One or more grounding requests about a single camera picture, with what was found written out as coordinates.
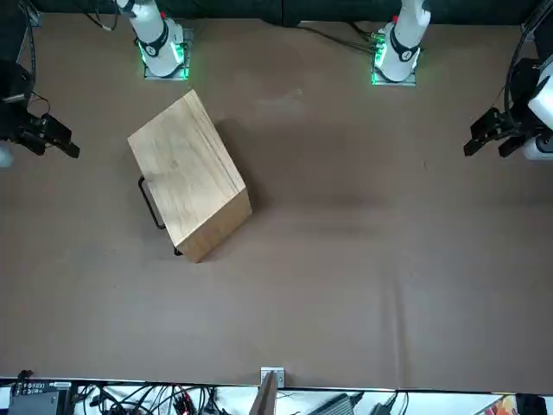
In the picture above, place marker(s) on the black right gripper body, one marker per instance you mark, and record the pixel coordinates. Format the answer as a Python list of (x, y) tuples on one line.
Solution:
[(26, 129)]

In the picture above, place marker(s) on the wooden drawer box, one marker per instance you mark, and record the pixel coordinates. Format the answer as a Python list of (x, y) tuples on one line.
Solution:
[(186, 164)]

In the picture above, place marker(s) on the black case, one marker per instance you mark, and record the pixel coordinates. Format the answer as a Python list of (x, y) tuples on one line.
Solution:
[(533, 406)]

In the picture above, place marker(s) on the colourful printed carton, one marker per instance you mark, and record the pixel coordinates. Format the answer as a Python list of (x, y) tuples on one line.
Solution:
[(503, 406)]

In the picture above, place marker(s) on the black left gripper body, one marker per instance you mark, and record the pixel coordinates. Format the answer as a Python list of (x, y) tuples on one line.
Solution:
[(520, 125)]

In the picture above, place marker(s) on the small black power adapter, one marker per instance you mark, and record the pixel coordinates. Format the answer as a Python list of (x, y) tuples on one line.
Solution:
[(382, 408)]

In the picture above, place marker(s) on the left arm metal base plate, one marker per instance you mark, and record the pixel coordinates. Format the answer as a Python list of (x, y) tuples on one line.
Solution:
[(393, 83)]

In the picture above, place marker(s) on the upright post with metal bracket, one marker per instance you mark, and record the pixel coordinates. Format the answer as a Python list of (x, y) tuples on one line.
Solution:
[(265, 397)]

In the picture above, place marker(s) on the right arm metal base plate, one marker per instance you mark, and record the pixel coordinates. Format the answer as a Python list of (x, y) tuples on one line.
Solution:
[(168, 78)]

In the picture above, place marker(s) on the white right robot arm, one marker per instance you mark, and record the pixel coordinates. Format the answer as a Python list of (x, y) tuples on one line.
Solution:
[(155, 43)]

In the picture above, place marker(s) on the black labelled power adapter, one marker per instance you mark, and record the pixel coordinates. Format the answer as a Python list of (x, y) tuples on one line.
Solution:
[(39, 404)]

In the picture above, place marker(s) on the grey power adapter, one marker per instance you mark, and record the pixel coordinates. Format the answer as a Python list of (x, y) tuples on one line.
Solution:
[(337, 406)]

